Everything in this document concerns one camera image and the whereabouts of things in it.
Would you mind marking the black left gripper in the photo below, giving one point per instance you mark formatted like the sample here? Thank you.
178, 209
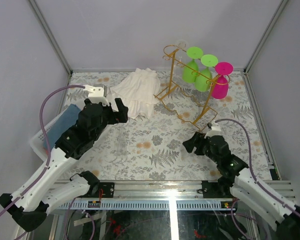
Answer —
120, 116

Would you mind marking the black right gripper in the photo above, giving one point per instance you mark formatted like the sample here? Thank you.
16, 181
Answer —
190, 144

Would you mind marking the clear wine glass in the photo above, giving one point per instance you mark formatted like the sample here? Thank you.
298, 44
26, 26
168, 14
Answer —
121, 146
181, 56

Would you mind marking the gold wire wine glass rack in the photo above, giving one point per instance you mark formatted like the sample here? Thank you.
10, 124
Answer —
169, 54

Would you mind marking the magenta plastic wine glass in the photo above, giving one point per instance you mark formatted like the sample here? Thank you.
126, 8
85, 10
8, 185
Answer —
221, 88

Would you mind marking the green plastic wine glass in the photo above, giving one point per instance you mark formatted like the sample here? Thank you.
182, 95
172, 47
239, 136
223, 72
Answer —
190, 70
203, 80

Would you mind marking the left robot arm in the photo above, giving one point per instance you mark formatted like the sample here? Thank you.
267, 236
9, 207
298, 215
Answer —
34, 200

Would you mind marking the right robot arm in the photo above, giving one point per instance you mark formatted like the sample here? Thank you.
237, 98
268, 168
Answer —
281, 214

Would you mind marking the white pleated cloth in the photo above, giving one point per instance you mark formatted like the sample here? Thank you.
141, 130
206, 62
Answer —
137, 92

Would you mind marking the blue folded towel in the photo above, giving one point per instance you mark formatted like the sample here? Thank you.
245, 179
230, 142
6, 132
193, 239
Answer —
67, 119

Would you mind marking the white plastic basket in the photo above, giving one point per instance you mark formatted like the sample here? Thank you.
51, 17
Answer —
37, 141

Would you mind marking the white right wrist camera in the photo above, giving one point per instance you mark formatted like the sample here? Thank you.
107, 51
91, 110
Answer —
213, 130

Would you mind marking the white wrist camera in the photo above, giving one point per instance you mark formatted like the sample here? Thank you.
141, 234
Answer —
213, 130
97, 94

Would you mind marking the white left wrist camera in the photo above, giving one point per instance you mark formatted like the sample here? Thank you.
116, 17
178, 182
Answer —
97, 94

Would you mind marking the aluminium front rail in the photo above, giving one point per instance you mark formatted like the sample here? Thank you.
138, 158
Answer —
143, 195

